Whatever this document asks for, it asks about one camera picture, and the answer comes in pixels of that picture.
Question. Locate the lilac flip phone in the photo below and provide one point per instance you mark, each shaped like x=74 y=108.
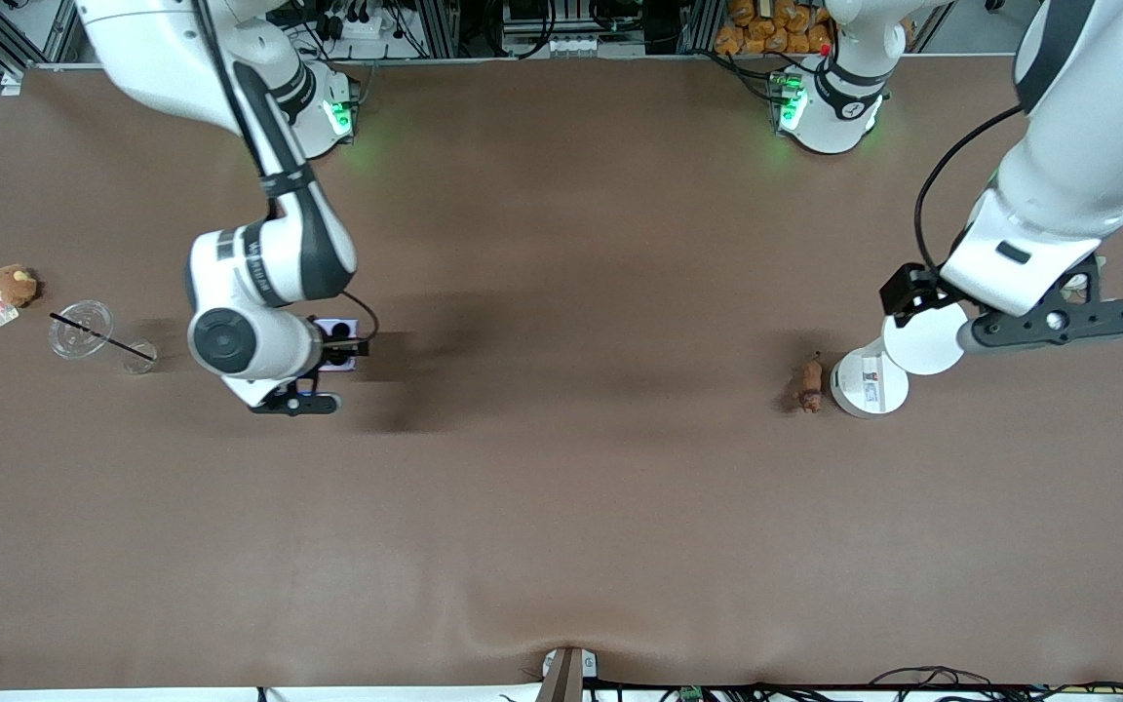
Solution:
x=321 y=327

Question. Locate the clear plastic cup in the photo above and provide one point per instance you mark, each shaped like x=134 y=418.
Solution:
x=81 y=330

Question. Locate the grey-green Totoro plush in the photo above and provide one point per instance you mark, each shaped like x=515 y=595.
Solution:
x=1075 y=285

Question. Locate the power strip with plugs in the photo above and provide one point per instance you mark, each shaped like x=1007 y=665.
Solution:
x=357 y=21

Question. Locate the black straw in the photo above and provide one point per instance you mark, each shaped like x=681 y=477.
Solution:
x=98 y=336

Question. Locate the white round desk lamp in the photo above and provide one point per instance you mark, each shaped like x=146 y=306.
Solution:
x=869 y=385

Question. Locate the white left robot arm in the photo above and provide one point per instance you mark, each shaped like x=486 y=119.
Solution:
x=1088 y=146

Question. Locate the brown lion statue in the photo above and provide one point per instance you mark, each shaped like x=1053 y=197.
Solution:
x=810 y=385

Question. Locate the brown plush toy with tag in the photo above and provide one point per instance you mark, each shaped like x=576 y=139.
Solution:
x=14 y=285

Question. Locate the white power strip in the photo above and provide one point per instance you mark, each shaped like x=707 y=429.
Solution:
x=581 y=44

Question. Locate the aluminium frame profile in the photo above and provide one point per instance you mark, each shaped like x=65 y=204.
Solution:
x=11 y=49
x=435 y=24
x=698 y=24

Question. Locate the white corner bracket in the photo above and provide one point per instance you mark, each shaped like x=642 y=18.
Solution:
x=12 y=83

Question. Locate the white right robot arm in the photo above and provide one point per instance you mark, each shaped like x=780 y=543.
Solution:
x=259 y=263

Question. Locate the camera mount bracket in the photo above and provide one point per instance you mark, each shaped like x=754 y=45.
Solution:
x=566 y=673

